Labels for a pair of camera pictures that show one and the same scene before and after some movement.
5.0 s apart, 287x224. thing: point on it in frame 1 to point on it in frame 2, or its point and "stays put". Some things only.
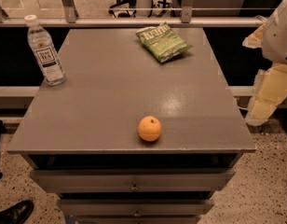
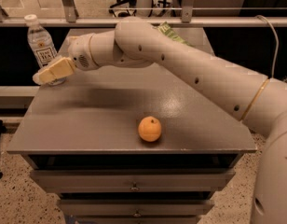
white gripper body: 279,38 to 79,52
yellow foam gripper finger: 271,87 to 59,69
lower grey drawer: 135,207 stays put
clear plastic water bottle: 42,45 stays put
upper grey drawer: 136,180 stays put
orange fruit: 149,128 stays put
